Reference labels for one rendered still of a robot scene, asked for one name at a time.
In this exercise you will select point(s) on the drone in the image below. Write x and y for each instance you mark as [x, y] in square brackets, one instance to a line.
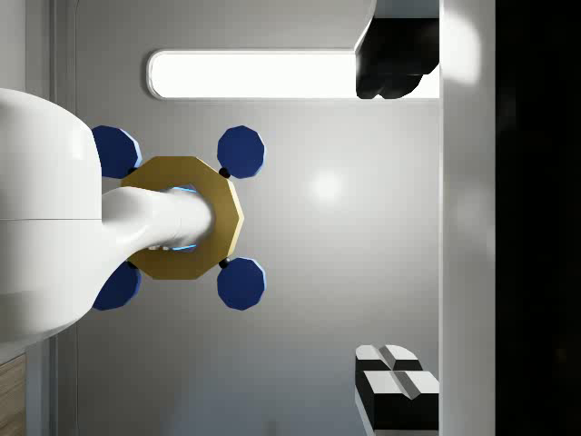
[222, 191]

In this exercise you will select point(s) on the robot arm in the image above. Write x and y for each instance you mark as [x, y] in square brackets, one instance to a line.
[45, 191]

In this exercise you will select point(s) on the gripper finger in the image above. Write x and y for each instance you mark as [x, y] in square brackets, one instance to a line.
[399, 50]
[399, 404]

